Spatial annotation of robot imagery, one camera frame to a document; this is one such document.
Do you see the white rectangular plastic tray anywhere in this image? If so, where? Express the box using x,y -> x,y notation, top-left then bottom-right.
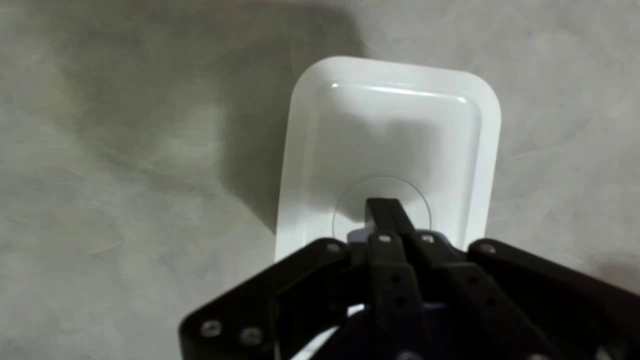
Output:
272,54 -> 504,269

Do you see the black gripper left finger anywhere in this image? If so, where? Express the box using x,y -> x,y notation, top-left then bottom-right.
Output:
177,196 -> 428,360

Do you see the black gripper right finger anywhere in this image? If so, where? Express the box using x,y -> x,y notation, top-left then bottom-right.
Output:
381,196 -> 640,360

